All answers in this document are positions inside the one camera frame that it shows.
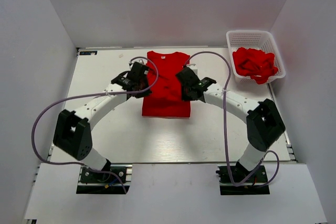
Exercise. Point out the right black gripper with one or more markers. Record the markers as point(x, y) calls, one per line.
point(185, 97)

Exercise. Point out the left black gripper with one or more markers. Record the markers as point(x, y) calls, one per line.
point(144, 94)

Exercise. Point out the red t shirt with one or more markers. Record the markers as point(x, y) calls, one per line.
point(165, 101)

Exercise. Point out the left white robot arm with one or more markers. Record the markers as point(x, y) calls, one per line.
point(73, 129)

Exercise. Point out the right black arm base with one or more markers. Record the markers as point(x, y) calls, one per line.
point(252, 186)

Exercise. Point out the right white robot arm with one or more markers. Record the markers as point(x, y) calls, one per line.
point(262, 118)

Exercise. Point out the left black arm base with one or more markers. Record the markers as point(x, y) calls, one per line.
point(105, 184)

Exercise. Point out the red t shirts pile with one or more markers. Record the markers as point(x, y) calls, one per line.
point(256, 64)

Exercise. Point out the black table label sticker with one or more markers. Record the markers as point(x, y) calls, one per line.
point(88, 53)

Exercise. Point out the white plastic basket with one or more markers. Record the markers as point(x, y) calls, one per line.
point(255, 39)

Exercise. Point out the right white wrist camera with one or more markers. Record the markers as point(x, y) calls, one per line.
point(193, 67)

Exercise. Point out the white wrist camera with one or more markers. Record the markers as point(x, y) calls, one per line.
point(140, 61)
point(193, 67)

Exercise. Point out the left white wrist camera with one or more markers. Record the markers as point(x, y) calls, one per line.
point(140, 61)

